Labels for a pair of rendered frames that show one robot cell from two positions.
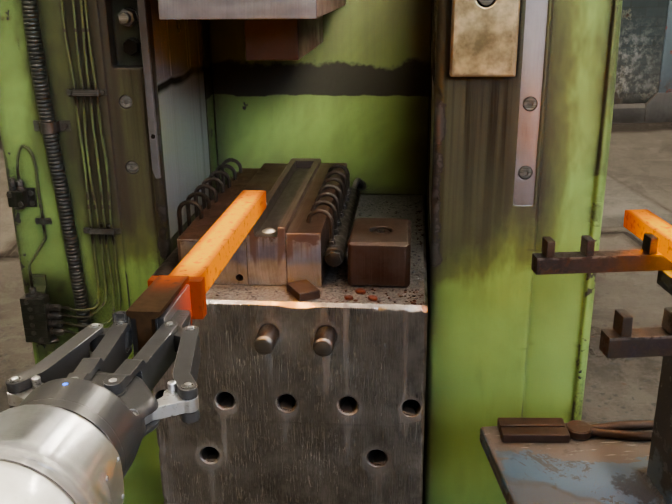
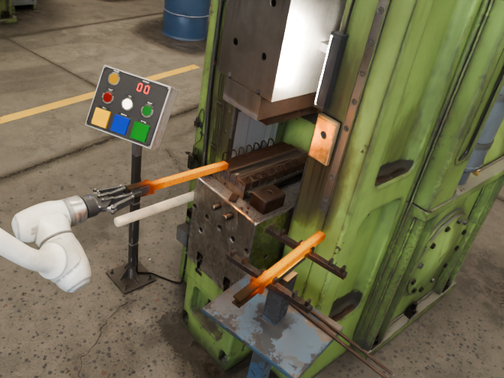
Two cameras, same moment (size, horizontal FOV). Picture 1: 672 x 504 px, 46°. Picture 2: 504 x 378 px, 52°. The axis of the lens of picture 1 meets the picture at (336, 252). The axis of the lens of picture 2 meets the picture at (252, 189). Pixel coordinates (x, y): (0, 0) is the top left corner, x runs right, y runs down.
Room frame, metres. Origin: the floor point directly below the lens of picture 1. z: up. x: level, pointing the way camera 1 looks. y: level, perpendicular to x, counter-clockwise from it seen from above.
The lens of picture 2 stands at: (-0.34, -1.00, 2.08)
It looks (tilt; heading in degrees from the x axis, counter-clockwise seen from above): 33 degrees down; 36
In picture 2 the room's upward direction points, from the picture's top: 11 degrees clockwise
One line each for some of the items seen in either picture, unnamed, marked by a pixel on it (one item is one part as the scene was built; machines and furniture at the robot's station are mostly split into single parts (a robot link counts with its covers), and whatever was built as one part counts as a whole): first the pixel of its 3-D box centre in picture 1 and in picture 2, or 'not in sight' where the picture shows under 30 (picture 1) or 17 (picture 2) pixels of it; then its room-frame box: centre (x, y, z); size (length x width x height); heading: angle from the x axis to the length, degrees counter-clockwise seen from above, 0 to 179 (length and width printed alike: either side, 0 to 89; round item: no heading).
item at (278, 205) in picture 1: (289, 191); (270, 162); (1.24, 0.07, 0.99); 0.42 x 0.05 x 0.01; 174
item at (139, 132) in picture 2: not in sight; (140, 132); (0.92, 0.55, 1.01); 0.07 x 0.05 x 0.07; 109
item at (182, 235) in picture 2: not in sight; (186, 234); (1.18, 0.47, 0.36); 0.09 x 0.07 x 0.12; 84
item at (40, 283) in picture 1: (43, 317); (193, 162); (1.19, 0.48, 0.80); 0.06 x 0.03 x 0.14; 84
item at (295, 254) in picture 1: (274, 212); (265, 166); (1.24, 0.10, 0.96); 0.42 x 0.20 x 0.09; 174
